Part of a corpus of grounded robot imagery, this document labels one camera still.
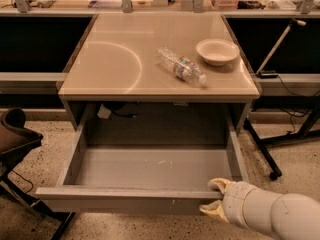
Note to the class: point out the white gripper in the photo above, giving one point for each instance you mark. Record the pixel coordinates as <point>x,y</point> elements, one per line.
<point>239,200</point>

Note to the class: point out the grey top drawer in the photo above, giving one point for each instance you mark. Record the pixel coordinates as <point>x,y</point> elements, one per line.
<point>153,158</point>

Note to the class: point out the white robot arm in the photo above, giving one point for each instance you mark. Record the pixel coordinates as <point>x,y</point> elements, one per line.
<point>279,216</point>

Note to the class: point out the grey drawer cabinet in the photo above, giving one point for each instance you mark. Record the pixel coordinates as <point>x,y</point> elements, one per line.
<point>117,62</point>

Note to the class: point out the black wheeled stand base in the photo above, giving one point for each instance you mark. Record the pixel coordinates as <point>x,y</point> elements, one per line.
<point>305,132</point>

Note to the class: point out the white pole with black tip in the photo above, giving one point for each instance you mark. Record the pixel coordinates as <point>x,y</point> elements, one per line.
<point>292,22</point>

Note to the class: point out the clear plastic water bottle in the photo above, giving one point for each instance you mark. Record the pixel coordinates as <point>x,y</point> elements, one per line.
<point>181,66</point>

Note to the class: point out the white bowl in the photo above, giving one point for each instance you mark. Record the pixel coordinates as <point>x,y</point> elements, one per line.
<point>217,52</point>

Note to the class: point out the dark office chair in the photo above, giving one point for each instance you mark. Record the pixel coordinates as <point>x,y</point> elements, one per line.
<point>40,168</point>

